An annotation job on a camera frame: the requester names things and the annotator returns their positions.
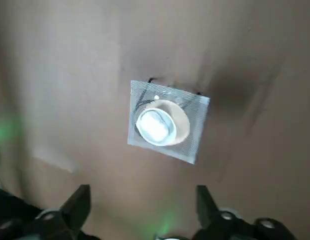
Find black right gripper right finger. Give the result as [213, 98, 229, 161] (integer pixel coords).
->
[192, 185, 300, 240]

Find white ceramic crucible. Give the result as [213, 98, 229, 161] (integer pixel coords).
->
[135, 108, 178, 147]

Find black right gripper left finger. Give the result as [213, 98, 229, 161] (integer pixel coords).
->
[0, 184, 96, 240]

